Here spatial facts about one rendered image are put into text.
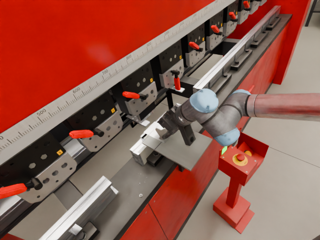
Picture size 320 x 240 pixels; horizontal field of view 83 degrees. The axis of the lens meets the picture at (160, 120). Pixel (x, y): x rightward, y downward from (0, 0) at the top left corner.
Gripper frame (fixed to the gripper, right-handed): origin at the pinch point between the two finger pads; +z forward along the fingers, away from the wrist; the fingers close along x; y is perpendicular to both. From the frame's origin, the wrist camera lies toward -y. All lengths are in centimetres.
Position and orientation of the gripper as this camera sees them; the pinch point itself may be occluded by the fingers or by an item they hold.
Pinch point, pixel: (165, 134)
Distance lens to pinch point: 84.2
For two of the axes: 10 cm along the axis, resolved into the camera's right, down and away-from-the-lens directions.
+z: -3.7, 3.3, 8.7
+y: -7.0, -7.2, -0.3
